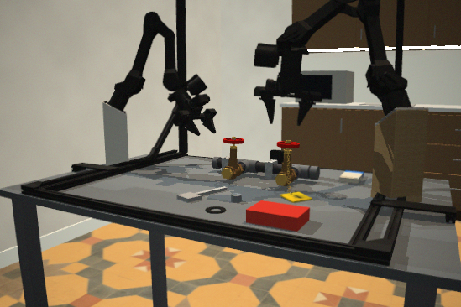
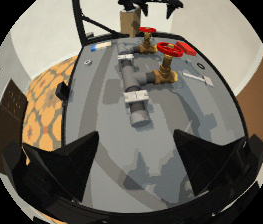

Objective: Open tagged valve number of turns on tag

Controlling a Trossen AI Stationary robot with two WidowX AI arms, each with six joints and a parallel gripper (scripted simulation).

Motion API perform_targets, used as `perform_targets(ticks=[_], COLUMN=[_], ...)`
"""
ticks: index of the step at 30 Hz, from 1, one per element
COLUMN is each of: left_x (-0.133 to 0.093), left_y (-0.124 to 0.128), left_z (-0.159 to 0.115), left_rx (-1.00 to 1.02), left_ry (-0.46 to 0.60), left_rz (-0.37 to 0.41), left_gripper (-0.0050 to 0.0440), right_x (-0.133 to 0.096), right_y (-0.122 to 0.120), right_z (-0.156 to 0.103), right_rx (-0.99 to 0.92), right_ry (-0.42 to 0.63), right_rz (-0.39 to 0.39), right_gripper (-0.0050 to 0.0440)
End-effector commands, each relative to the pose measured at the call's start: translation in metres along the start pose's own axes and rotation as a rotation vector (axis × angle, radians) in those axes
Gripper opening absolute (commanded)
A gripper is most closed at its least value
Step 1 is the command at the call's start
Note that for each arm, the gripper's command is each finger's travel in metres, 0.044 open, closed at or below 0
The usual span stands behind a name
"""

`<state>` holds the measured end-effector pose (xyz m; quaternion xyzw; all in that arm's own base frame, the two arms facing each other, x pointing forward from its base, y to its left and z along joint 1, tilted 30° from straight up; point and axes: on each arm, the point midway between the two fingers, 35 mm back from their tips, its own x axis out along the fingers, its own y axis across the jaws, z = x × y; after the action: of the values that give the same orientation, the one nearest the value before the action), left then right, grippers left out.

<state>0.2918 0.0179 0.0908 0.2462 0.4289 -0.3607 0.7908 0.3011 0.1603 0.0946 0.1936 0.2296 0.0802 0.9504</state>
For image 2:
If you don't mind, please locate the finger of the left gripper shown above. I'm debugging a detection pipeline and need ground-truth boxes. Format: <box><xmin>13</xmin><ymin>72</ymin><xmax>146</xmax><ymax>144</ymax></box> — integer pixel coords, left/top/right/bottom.
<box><xmin>166</xmin><ymin>4</ymin><xmax>178</xmax><ymax>19</ymax></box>
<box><xmin>134</xmin><ymin>3</ymin><xmax>148</xmax><ymax>17</ymax></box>

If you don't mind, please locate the red rectangular block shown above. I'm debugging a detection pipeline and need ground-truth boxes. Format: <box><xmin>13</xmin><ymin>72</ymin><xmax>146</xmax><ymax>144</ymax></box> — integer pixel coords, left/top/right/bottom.
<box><xmin>176</xmin><ymin>41</ymin><xmax>197</xmax><ymax>56</ymax></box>

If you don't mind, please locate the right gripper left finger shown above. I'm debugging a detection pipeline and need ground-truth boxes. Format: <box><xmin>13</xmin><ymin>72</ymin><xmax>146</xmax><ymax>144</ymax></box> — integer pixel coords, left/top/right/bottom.
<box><xmin>22</xmin><ymin>131</ymin><xmax>99</xmax><ymax>203</ymax></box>

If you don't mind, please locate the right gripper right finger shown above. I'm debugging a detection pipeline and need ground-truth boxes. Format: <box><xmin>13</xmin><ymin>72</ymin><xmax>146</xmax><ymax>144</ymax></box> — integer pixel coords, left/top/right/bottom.
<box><xmin>173</xmin><ymin>129</ymin><xmax>247</xmax><ymax>197</ymax></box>

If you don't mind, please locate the grey pipe with red valve handwheels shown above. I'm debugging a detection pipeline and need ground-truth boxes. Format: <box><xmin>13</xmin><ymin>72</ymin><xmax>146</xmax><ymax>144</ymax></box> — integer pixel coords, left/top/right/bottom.
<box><xmin>117</xmin><ymin>27</ymin><xmax>183</xmax><ymax>128</ymax></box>

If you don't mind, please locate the small grey cylinder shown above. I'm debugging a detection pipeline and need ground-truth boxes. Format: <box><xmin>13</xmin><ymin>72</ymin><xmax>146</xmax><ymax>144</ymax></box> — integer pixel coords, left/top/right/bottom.
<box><xmin>186</xmin><ymin>59</ymin><xmax>192</xmax><ymax>65</ymax></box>

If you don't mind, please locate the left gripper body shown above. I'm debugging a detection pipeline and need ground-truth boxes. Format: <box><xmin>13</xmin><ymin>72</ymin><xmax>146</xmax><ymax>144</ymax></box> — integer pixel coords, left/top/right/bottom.
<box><xmin>130</xmin><ymin>0</ymin><xmax>183</xmax><ymax>8</ymax></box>

